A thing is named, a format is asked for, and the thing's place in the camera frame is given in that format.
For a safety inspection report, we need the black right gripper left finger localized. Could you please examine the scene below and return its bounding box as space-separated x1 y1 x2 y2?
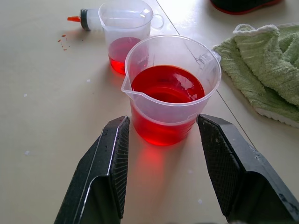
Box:
54 115 130 224

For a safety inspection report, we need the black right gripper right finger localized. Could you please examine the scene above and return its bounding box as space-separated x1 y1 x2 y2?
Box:
197 113 299 224

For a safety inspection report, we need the beaker with red liquid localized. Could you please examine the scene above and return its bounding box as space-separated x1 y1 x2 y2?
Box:
121 34 222 147
98 0 165 75

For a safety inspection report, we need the green terry cloth towel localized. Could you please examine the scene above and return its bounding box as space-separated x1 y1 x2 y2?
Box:
212 22 299 128

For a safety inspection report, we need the squeeze bottle with orange tip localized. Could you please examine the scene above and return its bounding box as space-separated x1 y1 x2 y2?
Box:
67 8 106 31

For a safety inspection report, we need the black object with red rim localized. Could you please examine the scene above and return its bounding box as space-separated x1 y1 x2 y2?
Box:
209 0 284 15

